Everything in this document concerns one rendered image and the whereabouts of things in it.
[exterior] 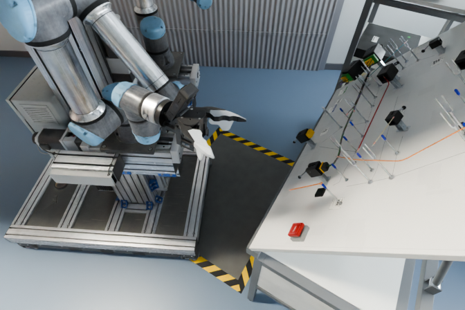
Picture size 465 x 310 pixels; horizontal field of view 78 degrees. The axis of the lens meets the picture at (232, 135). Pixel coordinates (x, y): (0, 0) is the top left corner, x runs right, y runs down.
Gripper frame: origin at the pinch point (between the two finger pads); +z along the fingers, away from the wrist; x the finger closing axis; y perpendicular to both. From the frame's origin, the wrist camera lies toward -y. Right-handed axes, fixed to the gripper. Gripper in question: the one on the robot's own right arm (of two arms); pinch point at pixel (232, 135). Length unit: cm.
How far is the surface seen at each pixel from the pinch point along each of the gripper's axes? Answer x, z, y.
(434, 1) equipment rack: -131, 37, -6
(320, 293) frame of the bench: -14, 38, 77
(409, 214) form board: -16, 45, 17
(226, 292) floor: -21, -4, 157
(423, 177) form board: -28, 46, 14
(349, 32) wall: -285, -11, 73
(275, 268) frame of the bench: -14, 19, 77
